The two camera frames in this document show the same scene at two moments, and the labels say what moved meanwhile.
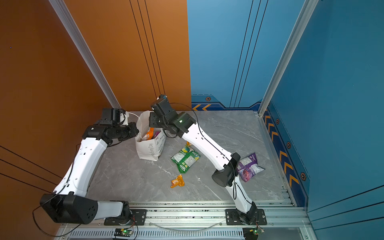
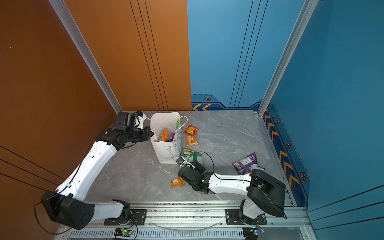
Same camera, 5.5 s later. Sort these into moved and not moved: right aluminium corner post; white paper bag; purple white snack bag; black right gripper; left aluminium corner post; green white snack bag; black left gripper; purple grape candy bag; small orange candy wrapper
Moved: white paper bag; green white snack bag; black right gripper; purple grape candy bag; black left gripper
Not moved: small orange candy wrapper; purple white snack bag; left aluminium corner post; right aluminium corner post
